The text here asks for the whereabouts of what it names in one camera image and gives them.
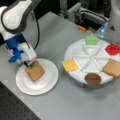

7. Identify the white divided serving tray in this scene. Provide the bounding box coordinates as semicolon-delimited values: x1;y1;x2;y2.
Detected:
64;39;120;87

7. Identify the brown meat patty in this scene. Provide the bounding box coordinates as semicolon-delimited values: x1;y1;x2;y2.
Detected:
85;73;101;86

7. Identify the toasted bread slice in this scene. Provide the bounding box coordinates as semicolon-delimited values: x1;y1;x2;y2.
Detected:
25;61;45;82
102;59;120;77

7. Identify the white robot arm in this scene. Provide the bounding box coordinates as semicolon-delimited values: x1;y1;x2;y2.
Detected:
0;0;41;66

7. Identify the green lettuce leaf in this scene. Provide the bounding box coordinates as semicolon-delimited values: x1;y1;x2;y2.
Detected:
85;34;99;45

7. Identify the small orange block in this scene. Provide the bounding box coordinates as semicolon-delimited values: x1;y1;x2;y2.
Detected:
78;26;86;31

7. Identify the yellow cheese slice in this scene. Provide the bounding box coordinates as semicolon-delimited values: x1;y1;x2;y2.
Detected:
62;60;79;72

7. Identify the red tomato slice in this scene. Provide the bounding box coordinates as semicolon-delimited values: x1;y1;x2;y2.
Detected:
105;44;120;56

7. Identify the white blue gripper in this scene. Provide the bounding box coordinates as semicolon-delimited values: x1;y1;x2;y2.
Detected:
5;34;36;68

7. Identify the white round plate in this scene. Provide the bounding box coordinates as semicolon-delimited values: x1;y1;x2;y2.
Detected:
16;59;59;95

